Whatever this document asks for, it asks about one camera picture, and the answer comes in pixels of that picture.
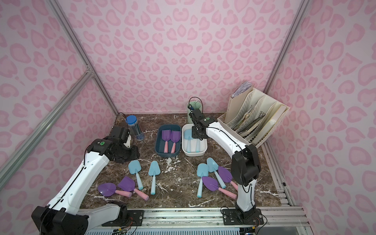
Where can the dark teal storage box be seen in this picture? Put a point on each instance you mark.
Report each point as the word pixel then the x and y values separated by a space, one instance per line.
pixel 159 145

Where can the round purple shovel pink handle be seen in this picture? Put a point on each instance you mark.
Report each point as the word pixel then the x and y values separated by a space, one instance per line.
pixel 109 189

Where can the pointed purple shovel right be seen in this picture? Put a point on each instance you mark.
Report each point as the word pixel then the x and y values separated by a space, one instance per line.
pixel 212 185

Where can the blue shovel right angled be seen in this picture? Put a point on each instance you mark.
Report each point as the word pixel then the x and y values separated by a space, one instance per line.
pixel 213 167

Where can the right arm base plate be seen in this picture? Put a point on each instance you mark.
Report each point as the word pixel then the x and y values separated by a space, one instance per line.
pixel 253 217

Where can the square purple shovel far left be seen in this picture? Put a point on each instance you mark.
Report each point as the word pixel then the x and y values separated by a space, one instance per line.
pixel 128 184

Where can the white file organizer rack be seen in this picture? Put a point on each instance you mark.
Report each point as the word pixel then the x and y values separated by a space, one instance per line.
pixel 252 114

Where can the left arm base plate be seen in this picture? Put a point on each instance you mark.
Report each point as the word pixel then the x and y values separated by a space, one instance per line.
pixel 127 218

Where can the white storage box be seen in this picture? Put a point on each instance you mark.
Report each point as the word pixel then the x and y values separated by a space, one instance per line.
pixel 204 145

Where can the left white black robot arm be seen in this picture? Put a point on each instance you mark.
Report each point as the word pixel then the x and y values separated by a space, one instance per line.
pixel 62 215

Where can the blue shovel right vertical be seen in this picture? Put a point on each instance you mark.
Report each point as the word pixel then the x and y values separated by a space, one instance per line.
pixel 202 170

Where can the blue lid pen tube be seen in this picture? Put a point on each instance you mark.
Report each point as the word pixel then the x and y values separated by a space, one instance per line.
pixel 135 128

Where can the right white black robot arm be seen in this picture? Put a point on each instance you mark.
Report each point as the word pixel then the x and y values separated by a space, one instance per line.
pixel 245 165

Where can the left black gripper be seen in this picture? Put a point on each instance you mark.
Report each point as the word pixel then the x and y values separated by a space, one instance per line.
pixel 129 152

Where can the aluminium frame rail front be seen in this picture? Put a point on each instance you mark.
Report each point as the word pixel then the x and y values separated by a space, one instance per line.
pixel 209 221

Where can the green pen cup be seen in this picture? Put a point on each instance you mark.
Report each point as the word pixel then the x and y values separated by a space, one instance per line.
pixel 193 105

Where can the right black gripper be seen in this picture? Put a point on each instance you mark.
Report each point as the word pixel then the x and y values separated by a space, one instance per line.
pixel 199 133

